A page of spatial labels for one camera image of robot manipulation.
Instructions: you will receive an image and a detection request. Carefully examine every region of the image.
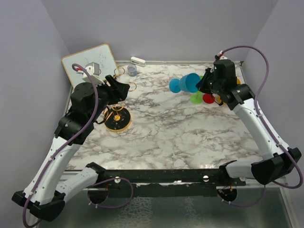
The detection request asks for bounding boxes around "whiteboard with wooden frame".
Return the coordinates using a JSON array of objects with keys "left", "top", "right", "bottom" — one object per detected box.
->
[{"left": 61, "top": 44, "right": 117, "bottom": 88}]

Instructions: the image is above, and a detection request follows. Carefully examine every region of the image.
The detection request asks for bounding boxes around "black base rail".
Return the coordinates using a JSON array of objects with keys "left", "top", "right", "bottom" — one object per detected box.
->
[{"left": 86, "top": 162, "right": 246, "bottom": 198}]

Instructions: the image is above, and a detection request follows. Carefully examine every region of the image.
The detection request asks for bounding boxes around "red wine glass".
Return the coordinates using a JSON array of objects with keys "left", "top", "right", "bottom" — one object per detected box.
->
[{"left": 202, "top": 94, "right": 215, "bottom": 104}]

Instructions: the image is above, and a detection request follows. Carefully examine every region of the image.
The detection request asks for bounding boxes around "gold wire glass rack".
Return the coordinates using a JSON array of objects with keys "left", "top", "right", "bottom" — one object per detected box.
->
[{"left": 96, "top": 67, "right": 137, "bottom": 133}]

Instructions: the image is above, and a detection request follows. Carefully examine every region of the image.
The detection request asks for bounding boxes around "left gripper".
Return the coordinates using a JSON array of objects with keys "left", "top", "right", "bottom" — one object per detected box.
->
[{"left": 88, "top": 75, "right": 130, "bottom": 123}]

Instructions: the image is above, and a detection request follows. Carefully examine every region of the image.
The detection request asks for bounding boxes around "blue wine glass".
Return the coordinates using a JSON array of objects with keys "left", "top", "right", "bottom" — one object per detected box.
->
[{"left": 169, "top": 73, "right": 201, "bottom": 93}]

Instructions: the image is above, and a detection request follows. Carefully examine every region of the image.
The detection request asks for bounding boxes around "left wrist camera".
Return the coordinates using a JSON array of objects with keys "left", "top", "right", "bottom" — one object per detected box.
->
[{"left": 76, "top": 62, "right": 104, "bottom": 85}]

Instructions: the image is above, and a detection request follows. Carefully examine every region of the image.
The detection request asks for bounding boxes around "green wine glass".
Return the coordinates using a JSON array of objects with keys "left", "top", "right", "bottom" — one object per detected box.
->
[{"left": 190, "top": 73, "right": 202, "bottom": 105}]

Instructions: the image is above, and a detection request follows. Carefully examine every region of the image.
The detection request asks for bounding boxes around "white whiteboard eraser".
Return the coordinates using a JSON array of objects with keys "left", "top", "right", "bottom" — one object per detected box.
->
[{"left": 131, "top": 57, "right": 146, "bottom": 67}]

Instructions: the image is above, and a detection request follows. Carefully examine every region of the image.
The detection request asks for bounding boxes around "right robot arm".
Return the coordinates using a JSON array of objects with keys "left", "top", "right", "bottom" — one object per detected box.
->
[{"left": 196, "top": 64, "right": 304, "bottom": 188}]

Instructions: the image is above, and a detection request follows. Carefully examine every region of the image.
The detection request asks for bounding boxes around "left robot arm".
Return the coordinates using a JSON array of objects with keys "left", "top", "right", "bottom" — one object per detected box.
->
[{"left": 12, "top": 76, "right": 130, "bottom": 221}]

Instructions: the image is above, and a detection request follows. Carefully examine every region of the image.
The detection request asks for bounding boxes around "orange wine glass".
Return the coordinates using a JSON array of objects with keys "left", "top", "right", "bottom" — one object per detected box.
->
[{"left": 215, "top": 78, "right": 241, "bottom": 106}]

